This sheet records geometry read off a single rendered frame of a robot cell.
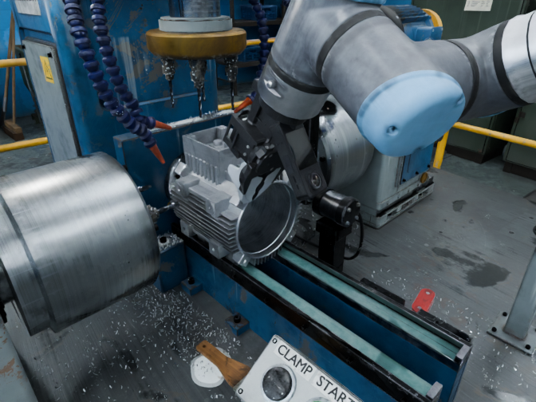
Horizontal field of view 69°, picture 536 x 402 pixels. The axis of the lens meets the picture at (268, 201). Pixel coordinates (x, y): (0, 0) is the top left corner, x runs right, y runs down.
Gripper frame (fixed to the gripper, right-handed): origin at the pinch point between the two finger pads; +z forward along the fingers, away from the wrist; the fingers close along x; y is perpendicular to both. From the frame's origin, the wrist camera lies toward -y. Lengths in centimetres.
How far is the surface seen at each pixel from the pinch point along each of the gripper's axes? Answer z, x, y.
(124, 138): 8.7, 7.8, 26.8
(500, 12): 24, -330, 74
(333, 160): 4.1, -28.7, 2.6
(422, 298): 12.9, -30.0, -31.4
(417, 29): -14, -68, 19
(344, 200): 0.5, -18.5, -7.8
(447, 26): 56, -335, 104
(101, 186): -0.2, 19.9, 11.5
